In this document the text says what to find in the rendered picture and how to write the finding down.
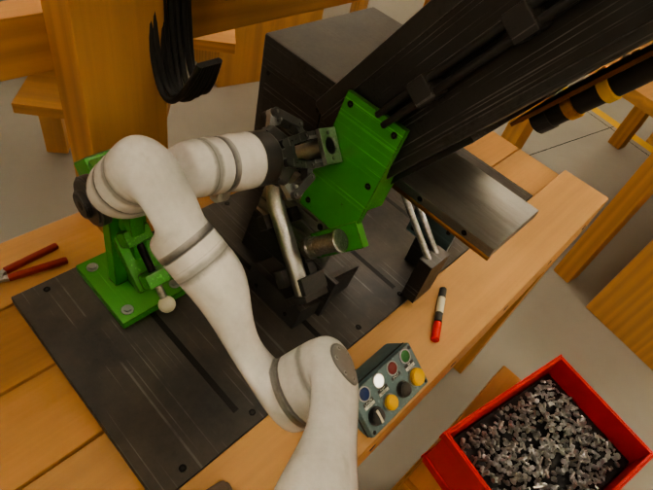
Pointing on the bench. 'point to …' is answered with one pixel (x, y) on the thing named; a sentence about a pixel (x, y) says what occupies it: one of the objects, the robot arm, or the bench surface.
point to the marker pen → (438, 315)
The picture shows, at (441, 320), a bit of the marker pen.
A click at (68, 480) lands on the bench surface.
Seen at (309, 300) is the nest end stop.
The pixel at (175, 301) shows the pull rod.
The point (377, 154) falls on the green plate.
